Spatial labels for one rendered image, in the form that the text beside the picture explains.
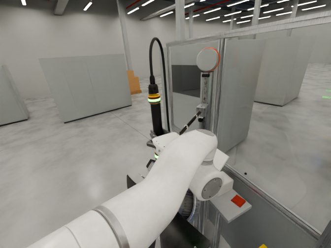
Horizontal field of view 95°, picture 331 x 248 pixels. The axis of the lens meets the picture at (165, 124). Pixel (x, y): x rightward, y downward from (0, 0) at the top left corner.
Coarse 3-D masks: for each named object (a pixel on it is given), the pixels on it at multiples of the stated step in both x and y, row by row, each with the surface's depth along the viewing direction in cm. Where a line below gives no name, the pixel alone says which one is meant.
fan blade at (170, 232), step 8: (176, 216) 77; (168, 224) 74; (176, 224) 73; (184, 224) 73; (168, 232) 71; (176, 232) 70; (184, 232) 70; (192, 232) 69; (160, 240) 69; (168, 240) 68; (176, 240) 67; (184, 240) 67; (192, 240) 66; (200, 240) 65; (208, 240) 64
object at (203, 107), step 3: (201, 102) 118; (198, 105) 114; (201, 105) 114; (204, 105) 113; (207, 105) 113; (198, 108) 111; (201, 108) 109; (204, 108) 108; (207, 108) 114; (198, 111) 112; (201, 111) 110; (204, 111) 109; (207, 111) 115; (201, 114) 111; (204, 114) 110
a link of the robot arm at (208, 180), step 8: (200, 168) 36; (208, 168) 35; (216, 168) 37; (200, 176) 34; (208, 176) 34; (216, 176) 34; (192, 184) 35; (200, 184) 33; (208, 184) 34; (216, 184) 35; (200, 192) 34; (208, 192) 35; (216, 192) 37; (200, 200) 36
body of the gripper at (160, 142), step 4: (172, 132) 57; (160, 136) 55; (164, 136) 54; (168, 136) 54; (172, 136) 54; (176, 136) 54; (152, 140) 54; (156, 140) 52; (160, 140) 52; (164, 140) 51; (168, 140) 51; (156, 144) 51; (160, 144) 50; (164, 144) 49; (156, 148) 51; (160, 148) 49; (164, 148) 48; (156, 152) 52; (160, 152) 50
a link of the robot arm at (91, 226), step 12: (84, 216) 19; (96, 216) 19; (60, 228) 18; (72, 228) 17; (84, 228) 17; (96, 228) 18; (108, 228) 18; (48, 240) 16; (60, 240) 16; (72, 240) 16; (84, 240) 16; (96, 240) 17; (108, 240) 17
